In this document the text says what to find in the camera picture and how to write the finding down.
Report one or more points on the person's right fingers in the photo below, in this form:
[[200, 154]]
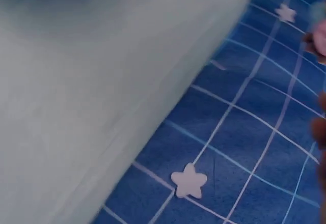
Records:
[[321, 129]]

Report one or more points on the person's right thumb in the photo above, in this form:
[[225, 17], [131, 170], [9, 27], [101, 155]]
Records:
[[319, 40]]

